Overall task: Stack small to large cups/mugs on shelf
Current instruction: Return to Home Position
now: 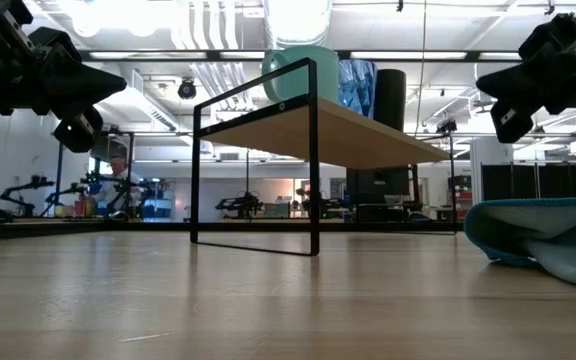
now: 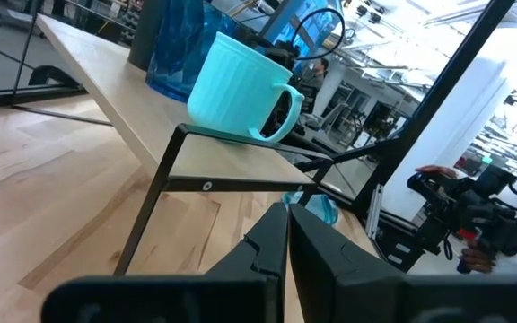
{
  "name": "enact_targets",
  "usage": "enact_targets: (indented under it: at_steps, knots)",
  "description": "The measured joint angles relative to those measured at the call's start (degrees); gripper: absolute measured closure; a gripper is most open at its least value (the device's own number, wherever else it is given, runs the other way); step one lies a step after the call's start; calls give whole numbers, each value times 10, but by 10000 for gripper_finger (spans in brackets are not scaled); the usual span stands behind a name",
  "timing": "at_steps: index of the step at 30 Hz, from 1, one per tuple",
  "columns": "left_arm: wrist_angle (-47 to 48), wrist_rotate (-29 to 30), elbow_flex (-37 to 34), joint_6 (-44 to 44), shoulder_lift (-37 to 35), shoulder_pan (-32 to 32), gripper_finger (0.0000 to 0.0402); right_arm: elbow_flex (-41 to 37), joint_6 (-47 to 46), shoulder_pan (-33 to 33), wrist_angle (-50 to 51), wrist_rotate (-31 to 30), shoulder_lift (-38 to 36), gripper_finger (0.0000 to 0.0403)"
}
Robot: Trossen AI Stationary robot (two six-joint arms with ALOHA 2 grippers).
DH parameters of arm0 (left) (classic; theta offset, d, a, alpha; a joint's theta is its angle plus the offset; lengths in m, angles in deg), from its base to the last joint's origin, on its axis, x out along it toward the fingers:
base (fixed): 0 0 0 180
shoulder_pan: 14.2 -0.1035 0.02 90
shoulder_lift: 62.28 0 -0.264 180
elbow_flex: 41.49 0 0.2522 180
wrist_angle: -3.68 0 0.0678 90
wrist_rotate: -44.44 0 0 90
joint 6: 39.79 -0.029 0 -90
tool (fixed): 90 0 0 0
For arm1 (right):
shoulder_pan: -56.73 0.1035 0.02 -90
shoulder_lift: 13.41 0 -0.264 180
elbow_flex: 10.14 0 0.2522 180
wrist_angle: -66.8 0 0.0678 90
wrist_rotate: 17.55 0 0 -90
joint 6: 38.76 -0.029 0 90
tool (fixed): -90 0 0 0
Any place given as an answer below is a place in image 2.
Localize large monitor blue screen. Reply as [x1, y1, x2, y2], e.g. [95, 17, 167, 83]
[258, 0, 346, 59]

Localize person's hand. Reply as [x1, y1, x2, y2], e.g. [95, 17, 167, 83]
[459, 246, 495, 275]
[414, 164, 458, 180]

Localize dark grey tall cup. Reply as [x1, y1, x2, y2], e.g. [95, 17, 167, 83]
[127, 0, 170, 72]

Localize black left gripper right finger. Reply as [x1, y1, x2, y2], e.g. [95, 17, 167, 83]
[288, 203, 517, 323]

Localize teal ribbed mug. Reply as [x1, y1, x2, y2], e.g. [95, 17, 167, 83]
[186, 31, 306, 144]

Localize wheeled cart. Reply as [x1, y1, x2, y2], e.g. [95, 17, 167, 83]
[0, 0, 47, 38]

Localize wooden shelf black metal frame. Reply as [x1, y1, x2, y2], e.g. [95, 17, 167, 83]
[10, 0, 335, 277]

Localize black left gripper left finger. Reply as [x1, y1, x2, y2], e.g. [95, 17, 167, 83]
[40, 202, 289, 323]

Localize black rig frame post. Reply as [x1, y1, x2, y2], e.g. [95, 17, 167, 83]
[294, 0, 517, 216]

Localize blue faceted translucent cup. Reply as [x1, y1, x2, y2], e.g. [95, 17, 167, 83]
[145, 0, 241, 103]

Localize silver aluminium extrusion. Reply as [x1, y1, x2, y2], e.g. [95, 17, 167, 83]
[365, 183, 383, 240]

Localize teal cloth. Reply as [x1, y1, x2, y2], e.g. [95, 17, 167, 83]
[283, 191, 340, 226]

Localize black looped cable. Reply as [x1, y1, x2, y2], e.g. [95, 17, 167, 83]
[289, 7, 346, 62]

